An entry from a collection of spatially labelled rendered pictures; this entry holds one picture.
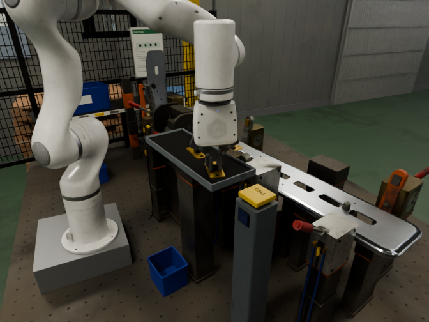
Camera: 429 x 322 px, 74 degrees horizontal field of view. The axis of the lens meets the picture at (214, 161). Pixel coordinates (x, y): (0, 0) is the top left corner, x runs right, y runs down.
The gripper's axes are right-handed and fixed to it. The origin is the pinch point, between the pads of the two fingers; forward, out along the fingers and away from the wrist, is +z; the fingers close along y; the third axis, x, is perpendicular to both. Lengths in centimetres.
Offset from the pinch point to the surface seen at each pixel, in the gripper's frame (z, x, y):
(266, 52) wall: 17, 388, 167
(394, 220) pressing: 19, -10, 49
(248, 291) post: 28.2, -16.6, 5.0
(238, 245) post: 16.6, -12.5, 3.1
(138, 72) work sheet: 0, 139, -21
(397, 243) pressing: 19, -18, 43
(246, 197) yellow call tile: 2.6, -13.4, 4.2
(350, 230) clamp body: 12.8, -17.5, 28.7
